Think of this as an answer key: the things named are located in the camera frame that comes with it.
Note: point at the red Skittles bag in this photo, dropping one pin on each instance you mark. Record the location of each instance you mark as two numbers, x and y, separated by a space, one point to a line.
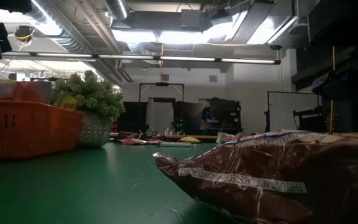
155 142
132 141

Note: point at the green table mat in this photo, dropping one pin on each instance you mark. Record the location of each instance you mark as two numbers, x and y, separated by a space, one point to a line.
73 186

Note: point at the black machine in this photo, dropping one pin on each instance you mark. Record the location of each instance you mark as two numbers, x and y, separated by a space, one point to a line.
306 119

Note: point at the white PayDay candy bar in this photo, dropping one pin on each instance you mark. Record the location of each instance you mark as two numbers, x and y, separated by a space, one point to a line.
228 137

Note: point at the black partition panel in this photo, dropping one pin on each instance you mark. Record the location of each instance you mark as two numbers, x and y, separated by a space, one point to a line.
132 116

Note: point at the orange plastic basket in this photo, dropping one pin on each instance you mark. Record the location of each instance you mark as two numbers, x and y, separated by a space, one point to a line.
26 130

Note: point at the blue and white candy bar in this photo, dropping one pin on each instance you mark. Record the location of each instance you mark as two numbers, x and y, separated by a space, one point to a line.
176 144

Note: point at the black frame stand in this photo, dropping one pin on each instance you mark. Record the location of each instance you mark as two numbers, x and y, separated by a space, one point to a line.
162 84

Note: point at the black equipment cabinet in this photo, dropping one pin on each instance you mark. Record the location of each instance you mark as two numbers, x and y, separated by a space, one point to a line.
225 113

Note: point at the person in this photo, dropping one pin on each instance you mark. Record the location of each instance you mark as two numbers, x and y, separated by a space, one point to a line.
209 115

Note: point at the white board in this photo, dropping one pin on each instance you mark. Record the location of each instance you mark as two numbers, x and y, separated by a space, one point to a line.
291 112

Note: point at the pale green potted succulent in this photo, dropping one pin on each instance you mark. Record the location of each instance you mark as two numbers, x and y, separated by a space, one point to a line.
89 93

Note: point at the long LED light bar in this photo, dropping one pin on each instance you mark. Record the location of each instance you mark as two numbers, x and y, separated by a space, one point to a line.
126 57

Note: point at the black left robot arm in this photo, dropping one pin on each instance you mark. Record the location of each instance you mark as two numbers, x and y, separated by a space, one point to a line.
5 5

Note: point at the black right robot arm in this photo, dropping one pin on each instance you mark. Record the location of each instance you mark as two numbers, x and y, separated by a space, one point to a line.
343 18

